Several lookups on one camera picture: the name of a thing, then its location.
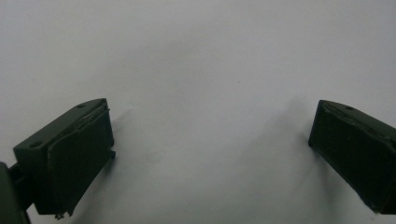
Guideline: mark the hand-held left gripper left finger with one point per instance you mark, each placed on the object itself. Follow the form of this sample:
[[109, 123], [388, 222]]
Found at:
[[71, 155]]

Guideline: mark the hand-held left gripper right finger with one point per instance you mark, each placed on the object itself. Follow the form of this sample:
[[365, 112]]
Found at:
[[358, 149]]

